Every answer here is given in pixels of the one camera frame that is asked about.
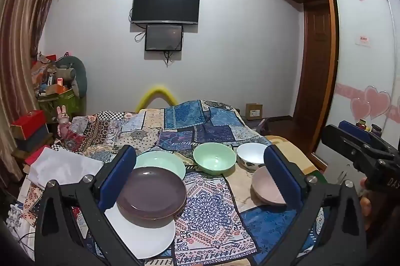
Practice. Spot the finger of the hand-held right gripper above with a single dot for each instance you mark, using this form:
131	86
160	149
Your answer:
343	139
354	128

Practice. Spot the pile of boxes and bags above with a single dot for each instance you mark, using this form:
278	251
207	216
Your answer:
47	75

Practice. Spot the person's right hand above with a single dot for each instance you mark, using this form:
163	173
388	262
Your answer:
365	205

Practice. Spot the light green plate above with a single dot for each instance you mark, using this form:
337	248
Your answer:
159	161

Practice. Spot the white cloth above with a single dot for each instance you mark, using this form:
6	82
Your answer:
62	162

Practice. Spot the pink bowl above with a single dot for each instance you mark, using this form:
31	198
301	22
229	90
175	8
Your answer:
262	184

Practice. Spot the striped brown curtain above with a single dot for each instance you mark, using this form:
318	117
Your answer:
22	34

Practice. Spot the white plate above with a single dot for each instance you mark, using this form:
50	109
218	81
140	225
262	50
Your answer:
147	237

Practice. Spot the wooden door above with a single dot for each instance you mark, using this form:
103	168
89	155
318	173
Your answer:
314	65

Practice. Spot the white spotted bowl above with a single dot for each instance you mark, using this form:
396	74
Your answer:
250	151

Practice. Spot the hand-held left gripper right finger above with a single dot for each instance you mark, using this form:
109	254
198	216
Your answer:
281	178

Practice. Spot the dark blue box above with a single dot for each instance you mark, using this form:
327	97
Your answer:
34	142

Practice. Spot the pink bunny toy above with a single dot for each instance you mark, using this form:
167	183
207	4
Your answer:
63	123

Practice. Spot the green bowl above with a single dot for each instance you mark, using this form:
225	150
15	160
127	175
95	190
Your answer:
214	156

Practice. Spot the patchwork printed blanket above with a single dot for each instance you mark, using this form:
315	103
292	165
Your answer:
206	212

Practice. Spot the black wall television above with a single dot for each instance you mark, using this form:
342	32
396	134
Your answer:
165	4

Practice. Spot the purple cloth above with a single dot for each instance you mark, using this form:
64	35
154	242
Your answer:
262	126

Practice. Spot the yellow and green fleece blanket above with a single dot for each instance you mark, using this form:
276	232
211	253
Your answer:
300	156

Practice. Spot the green cardboard box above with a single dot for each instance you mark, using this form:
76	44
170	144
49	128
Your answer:
62	101

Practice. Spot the white heart-print sliding door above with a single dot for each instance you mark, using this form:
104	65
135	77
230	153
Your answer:
359	72

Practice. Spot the red box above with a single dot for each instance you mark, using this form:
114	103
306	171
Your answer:
28	125

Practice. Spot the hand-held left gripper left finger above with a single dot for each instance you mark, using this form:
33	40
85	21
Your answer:
117	178

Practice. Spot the small dark jar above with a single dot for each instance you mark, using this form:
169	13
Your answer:
376	128

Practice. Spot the small wall monitor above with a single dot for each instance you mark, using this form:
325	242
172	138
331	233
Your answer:
164	37

